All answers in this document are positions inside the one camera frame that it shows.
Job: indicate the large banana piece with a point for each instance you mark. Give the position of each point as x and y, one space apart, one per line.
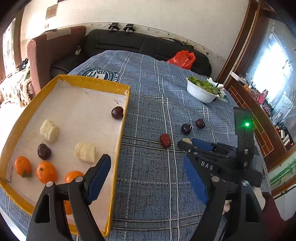
50 131

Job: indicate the wooden glass door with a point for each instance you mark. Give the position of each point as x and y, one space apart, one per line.
10 46

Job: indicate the small orange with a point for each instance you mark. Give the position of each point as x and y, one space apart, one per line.
46 172
68 208

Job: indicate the black leather sofa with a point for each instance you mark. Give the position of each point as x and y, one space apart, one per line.
98 41

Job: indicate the white bowl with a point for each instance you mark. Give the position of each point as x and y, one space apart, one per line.
199 93

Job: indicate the patterned covered bench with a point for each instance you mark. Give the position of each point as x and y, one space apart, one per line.
18 87

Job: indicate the blue plaid tablecloth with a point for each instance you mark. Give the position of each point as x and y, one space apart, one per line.
154 199

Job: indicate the black clamp device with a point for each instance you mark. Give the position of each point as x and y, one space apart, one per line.
129 28
114 26

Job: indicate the orange with green leaf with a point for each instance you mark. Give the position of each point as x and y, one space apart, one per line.
23 166

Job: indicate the yellow edged white tray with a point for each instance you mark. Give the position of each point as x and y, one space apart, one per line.
81 107

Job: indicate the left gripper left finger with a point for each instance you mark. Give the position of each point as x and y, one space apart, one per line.
49 221

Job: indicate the green leafy vegetables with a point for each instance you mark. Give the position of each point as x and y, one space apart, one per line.
204 84

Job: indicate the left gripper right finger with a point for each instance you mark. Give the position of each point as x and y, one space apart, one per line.
245 220

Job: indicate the red plastic bag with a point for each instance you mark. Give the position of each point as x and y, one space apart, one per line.
183 59

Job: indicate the orange tangerine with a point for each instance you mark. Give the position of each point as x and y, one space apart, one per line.
72 175

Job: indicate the wall plaque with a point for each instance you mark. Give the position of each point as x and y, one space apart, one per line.
51 11

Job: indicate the red jujube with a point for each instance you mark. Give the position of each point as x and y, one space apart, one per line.
165 140

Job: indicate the maroon armchair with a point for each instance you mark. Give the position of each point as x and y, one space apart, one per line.
48 48

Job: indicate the wooden cabinet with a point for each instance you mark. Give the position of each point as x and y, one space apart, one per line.
259 74

